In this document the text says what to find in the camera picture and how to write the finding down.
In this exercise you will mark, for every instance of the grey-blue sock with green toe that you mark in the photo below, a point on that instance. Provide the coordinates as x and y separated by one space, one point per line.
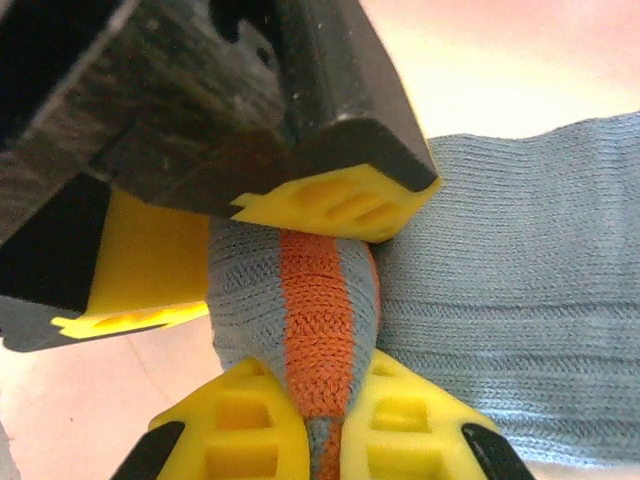
500 275

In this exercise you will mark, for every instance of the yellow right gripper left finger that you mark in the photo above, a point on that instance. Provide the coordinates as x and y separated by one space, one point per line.
240 440

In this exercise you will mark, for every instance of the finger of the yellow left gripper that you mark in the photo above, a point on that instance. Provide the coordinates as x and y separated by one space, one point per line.
350 200
150 260

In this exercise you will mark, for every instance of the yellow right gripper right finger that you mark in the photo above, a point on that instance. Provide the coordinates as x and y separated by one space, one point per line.
400 440

